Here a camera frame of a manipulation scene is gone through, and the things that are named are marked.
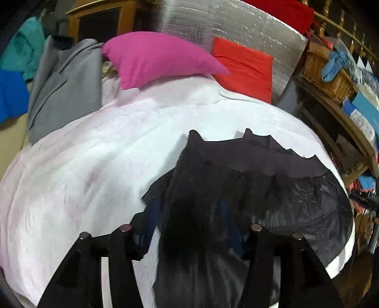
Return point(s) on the red cloth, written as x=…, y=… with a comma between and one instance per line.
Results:
x=284, y=11

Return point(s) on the wooden side shelf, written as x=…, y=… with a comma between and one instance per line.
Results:
x=340, y=118

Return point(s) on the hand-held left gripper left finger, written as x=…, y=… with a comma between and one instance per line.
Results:
x=148, y=225

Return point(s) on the blue box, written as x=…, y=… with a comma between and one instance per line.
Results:
x=365, y=103

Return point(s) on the pale pink fleece blanket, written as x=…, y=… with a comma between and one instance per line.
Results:
x=88, y=163

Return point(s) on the wooden cabinet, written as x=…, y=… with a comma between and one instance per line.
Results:
x=100, y=20

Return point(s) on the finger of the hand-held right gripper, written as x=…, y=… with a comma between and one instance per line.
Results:
x=365, y=198

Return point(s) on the orange-red cushion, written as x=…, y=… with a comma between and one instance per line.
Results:
x=245, y=71

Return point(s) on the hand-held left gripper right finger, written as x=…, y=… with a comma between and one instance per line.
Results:
x=237, y=240

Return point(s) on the blue garment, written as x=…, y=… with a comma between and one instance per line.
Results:
x=11, y=94

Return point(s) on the grey coat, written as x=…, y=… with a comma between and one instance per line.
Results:
x=65, y=88

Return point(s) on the wicker basket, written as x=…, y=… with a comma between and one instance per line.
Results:
x=316, y=69

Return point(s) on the black jacket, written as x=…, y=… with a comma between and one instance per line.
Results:
x=237, y=183

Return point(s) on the magenta pillow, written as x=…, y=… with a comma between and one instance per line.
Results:
x=154, y=59

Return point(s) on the wooden spindle headboard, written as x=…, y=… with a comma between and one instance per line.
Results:
x=337, y=25

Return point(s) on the patterned cloth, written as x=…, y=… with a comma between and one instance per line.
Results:
x=108, y=69

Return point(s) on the teal garment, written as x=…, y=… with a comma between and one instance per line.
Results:
x=23, y=50

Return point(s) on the silver foil mat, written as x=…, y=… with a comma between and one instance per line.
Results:
x=207, y=20

